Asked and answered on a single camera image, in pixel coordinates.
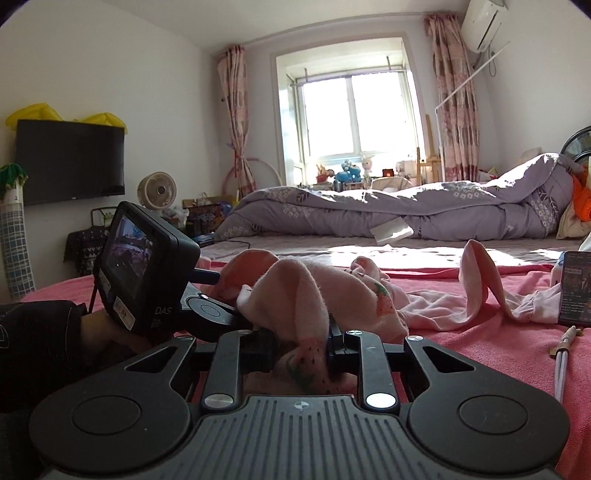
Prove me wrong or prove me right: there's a purple floral quilt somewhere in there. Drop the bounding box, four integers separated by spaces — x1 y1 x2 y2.
215 152 585 241

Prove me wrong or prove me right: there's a black metal headboard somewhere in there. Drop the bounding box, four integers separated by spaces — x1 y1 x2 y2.
560 124 591 163

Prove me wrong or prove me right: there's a yellow plastic cover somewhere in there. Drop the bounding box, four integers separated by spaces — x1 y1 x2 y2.
6 104 129 134

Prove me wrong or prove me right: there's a person's left forearm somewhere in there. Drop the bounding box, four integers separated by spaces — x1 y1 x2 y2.
0 300 89 407

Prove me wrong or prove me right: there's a pink printed shirt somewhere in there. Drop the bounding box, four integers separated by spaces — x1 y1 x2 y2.
217 249 411 400

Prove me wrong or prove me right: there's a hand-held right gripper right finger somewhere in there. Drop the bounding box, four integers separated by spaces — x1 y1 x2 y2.
327 323 476 411

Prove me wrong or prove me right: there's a pink floral curtain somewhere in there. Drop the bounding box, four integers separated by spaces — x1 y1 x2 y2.
424 14 481 183
217 45 257 199

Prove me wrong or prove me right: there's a beige desk fan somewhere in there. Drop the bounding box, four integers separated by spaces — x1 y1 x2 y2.
137 172 178 213

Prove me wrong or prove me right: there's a person's left hand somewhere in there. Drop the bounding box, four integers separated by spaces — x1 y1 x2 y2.
82 312 154 364

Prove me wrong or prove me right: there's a black wire rack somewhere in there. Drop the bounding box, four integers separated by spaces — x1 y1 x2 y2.
90 208 118 229

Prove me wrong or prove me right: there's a black smartphone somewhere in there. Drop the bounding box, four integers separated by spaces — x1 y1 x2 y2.
556 251 591 326

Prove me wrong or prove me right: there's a black television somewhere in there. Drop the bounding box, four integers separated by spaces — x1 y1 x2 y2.
14 119 126 207

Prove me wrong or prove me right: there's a bed with grey sheet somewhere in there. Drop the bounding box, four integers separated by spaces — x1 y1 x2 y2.
198 233 571 271

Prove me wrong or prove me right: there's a dark colourful printed bag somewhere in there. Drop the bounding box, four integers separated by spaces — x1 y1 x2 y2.
184 203 234 237

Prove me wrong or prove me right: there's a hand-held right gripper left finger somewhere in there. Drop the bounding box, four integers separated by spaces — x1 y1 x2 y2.
124 329 278 411

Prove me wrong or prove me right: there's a dark patterned cloth cover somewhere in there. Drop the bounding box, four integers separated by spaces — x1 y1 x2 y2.
64 226 112 278

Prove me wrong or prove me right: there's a white air conditioner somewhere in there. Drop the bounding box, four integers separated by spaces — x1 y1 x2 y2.
462 0 504 52

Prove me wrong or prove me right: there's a green leafy decoration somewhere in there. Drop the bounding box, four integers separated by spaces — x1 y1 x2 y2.
0 162 29 192

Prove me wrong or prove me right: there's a white plastic bag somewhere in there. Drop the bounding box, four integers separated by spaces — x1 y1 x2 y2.
161 205 191 228

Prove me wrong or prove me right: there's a blue checked roll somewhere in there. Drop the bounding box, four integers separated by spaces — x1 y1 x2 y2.
0 182 37 301

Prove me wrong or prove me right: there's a window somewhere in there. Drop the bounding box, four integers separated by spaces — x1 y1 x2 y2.
276 37 428 188

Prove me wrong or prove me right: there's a pink hula hoop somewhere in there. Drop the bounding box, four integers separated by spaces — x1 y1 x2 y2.
224 156 284 197

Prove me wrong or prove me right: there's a blue plush toy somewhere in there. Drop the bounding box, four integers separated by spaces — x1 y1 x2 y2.
333 158 364 184

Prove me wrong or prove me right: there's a white clothes rail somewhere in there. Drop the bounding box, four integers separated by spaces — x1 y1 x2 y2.
435 41 512 183

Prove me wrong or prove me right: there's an orange cloth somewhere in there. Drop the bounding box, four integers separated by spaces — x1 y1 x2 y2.
573 174 591 222

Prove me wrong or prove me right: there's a pink towel blanket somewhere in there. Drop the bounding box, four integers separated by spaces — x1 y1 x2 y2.
21 263 591 472

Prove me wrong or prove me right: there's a wooden easel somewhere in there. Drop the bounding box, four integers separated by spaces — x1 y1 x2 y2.
414 114 441 183

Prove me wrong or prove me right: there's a beige pillow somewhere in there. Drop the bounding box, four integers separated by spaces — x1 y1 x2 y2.
556 200 591 241

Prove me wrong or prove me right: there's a white stick with wooden handle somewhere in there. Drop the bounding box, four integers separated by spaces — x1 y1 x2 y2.
549 325 580 403

